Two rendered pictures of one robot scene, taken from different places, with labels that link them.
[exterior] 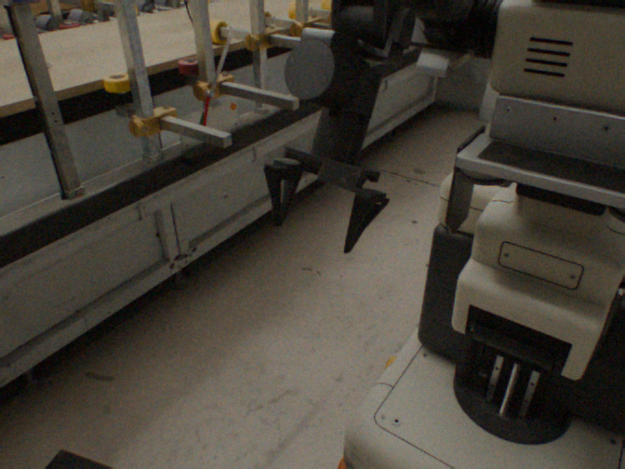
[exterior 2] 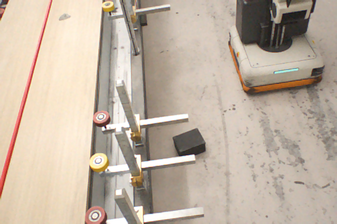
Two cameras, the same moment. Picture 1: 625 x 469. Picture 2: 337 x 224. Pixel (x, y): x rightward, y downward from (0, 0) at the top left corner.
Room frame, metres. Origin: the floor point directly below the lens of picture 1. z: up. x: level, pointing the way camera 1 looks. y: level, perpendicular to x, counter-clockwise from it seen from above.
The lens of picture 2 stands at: (-0.45, 1.42, 2.10)
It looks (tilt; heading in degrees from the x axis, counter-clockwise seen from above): 49 degrees down; 328
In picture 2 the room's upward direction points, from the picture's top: 11 degrees counter-clockwise
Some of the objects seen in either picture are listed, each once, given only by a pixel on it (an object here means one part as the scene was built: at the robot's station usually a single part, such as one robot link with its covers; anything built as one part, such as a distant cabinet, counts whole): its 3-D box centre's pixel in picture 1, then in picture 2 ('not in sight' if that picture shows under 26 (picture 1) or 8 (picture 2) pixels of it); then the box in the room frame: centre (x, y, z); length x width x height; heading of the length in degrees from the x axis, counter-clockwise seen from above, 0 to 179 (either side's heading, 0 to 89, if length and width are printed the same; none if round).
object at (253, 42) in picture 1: (262, 39); not in sight; (1.78, 0.16, 0.95); 0.14 x 0.06 x 0.05; 145
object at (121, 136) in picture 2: not in sight; (131, 163); (0.32, 1.17, 0.91); 0.04 x 0.04 x 0.48; 55
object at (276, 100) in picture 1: (239, 91); not in sight; (1.54, 0.22, 0.84); 0.43 x 0.03 x 0.04; 55
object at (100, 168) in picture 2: not in sight; (101, 166); (0.44, 1.27, 0.85); 0.08 x 0.08 x 0.11
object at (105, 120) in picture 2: not in sight; (103, 123); (0.65, 1.13, 0.85); 0.08 x 0.08 x 0.11
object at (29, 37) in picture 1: (46, 109); (128, 24); (1.13, 0.61, 0.93); 0.05 x 0.05 x 0.45; 55
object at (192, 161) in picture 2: not in sight; (147, 166); (0.33, 1.11, 0.81); 0.43 x 0.03 x 0.04; 55
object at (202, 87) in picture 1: (213, 87); not in sight; (1.58, 0.31, 0.85); 0.14 x 0.06 x 0.05; 145
